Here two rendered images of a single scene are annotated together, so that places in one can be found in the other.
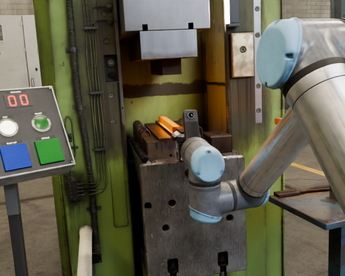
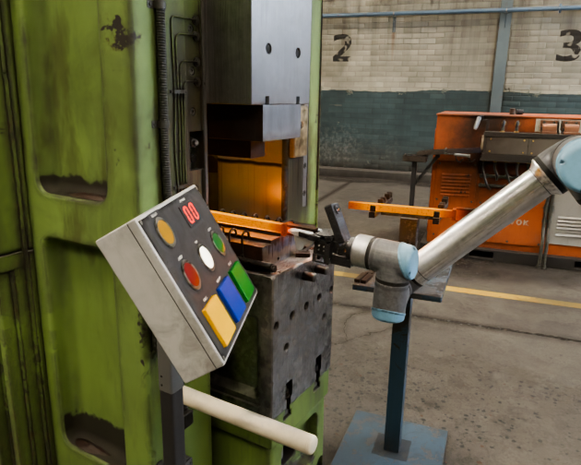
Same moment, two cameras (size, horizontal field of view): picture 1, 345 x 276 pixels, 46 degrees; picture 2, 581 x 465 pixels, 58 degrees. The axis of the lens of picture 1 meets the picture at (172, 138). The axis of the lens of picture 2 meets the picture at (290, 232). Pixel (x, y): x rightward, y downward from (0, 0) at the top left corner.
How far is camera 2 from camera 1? 1.19 m
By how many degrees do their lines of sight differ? 48
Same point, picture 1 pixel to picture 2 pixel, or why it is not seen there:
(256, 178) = (438, 267)
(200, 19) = (303, 93)
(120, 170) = not seen: hidden behind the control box
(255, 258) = not seen: hidden behind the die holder
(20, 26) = not seen: outside the picture
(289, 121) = (503, 212)
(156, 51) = (274, 131)
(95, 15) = (183, 73)
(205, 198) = (404, 297)
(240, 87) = (294, 169)
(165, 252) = (285, 376)
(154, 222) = (279, 343)
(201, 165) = (411, 264)
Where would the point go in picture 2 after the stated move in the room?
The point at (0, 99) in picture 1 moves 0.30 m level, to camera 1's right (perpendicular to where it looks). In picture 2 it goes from (180, 215) to (287, 195)
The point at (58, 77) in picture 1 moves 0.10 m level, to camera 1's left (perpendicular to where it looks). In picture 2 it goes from (143, 166) to (103, 171)
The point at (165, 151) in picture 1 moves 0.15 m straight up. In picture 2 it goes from (274, 256) to (275, 205)
